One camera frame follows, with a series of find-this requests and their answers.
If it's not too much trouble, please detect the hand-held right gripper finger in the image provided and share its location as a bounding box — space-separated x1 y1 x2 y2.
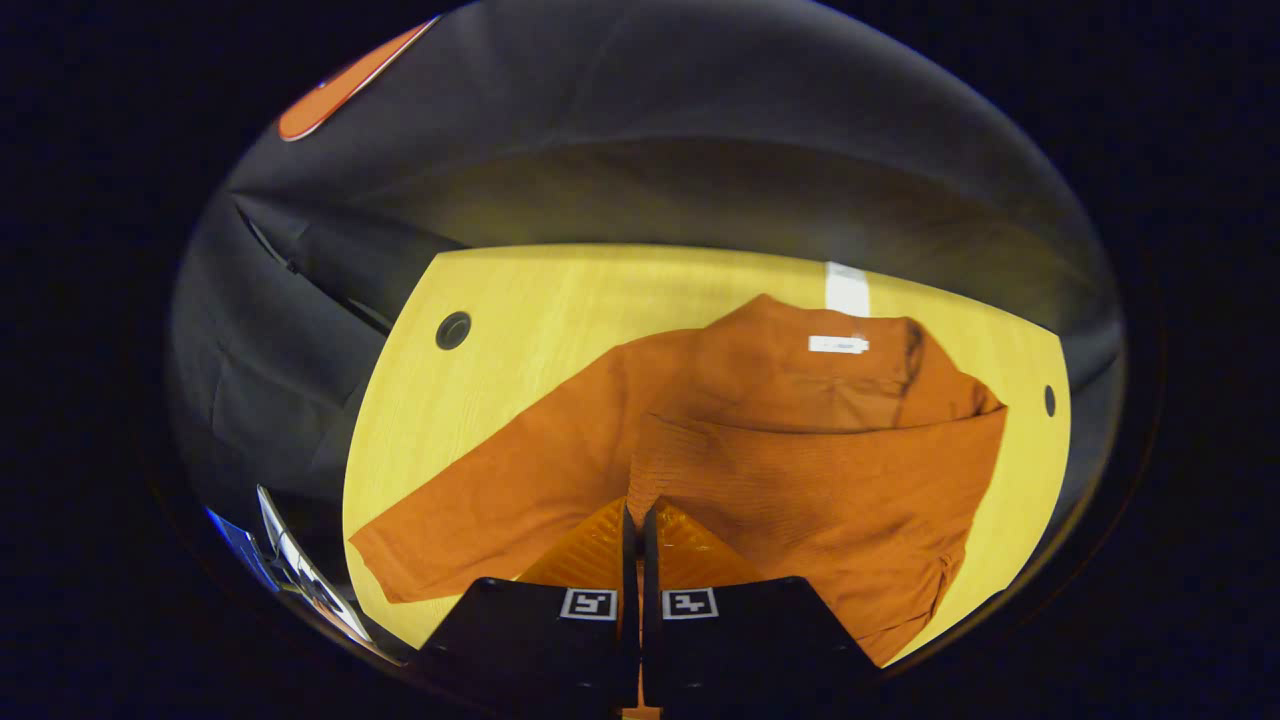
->
640 498 886 713
410 498 641 716

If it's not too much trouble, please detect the orange knit shirt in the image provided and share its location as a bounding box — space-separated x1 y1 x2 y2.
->
348 293 1009 669

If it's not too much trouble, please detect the white tape strip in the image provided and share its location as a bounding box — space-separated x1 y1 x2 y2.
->
825 262 871 318

